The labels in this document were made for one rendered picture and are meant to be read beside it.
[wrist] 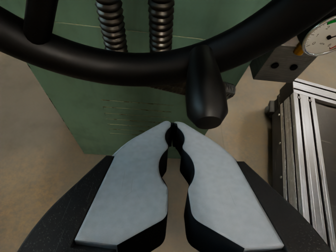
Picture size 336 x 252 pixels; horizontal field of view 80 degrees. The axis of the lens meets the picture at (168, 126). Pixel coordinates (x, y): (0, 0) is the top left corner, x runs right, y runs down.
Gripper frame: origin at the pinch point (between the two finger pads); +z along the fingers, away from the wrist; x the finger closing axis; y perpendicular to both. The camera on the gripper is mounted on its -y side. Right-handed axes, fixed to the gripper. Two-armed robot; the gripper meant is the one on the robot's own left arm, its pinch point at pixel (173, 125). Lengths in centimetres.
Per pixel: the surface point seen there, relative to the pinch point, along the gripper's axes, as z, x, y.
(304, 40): 18.4, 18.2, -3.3
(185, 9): 24.1, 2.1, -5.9
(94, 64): 5.0, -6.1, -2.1
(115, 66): 5.1, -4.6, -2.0
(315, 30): 18.0, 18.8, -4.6
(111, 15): 9.9, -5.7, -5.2
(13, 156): 50, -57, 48
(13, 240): 26, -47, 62
